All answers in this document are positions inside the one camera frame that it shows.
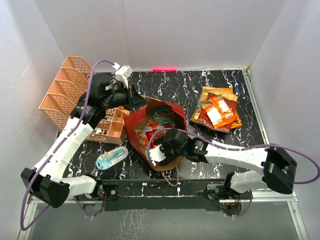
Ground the orange honey dijon chip bag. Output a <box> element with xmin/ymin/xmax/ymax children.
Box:
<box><xmin>202</xmin><ymin>86</ymin><xmax>242</xmax><ymax>129</ymax></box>

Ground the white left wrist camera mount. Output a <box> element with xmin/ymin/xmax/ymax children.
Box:
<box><xmin>112</xmin><ymin>62</ymin><xmax>133</xmax><ymax>88</ymax></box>

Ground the yellow candy pack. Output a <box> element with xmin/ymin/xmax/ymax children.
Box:
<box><xmin>134</xmin><ymin>128</ymin><xmax>143</xmax><ymax>140</ymax></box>

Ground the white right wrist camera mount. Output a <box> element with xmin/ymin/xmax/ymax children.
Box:
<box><xmin>146</xmin><ymin>145</ymin><xmax>166</xmax><ymax>163</ymax></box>

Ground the orange candy bag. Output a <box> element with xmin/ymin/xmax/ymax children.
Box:
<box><xmin>200</xmin><ymin>96</ymin><xmax>238</xmax><ymax>129</ymax></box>
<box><xmin>138</xmin><ymin>120</ymin><xmax>164</xmax><ymax>149</ymax></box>

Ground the red doritos chip bag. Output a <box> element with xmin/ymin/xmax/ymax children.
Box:
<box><xmin>191</xmin><ymin>90</ymin><xmax>239</xmax><ymax>133</ymax></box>

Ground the peach plastic file organizer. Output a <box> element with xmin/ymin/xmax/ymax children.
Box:
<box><xmin>39</xmin><ymin>56</ymin><xmax>130</xmax><ymax>145</ymax></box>

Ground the pink tape strip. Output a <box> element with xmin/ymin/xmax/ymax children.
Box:
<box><xmin>152</xmin><ymin>67</ymin><xmax>177</xmax><ymax>72</ymax></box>

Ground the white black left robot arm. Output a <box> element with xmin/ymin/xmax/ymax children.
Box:
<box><xmin>20</xmin><ymin>73</ymin><xmax>147</xmax><ymax>208</ymax></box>

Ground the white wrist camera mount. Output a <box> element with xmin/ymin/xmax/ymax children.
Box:
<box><xmin>146</xmin><ymin>145</ymin><xmax>166</xmax><ymax>163</ymax></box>
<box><xmin>112</xmin><ymin>62</ymin><xmax>133</xmax><ymax>88</ymax></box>

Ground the red brown paper bag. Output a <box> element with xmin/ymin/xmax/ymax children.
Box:
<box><xmin>124</xmin><ymin>97</ymin><xmax>188</xmax><ymax>173</ymax></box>

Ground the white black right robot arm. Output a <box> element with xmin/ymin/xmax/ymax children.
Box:
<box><xmin>145</xmin><ymin>128</ymin><xmax>297</xmax><ymax>200</ymax></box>

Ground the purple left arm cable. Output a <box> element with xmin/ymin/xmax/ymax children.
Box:
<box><xmin>19</xmin><ymin>59</ymin><xmax>121</xmax><ymax>231</ymax></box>

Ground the blue white packaged item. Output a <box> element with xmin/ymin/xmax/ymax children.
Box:
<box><xmin>95</xmin><ymin>146</ymin><xmax>129</xmax><ymax>171</ymax></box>

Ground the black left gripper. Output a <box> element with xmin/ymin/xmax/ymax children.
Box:
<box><xmin>102</xmin><ymin>81</ymin><xmax>148</xmax><ymax>111</ymax></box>

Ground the gold teal kettle chips bag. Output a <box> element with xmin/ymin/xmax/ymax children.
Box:
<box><xmin>190</xmin><ymin>86</ymin><xmax>242</xmax><ymax>133</ymax></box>

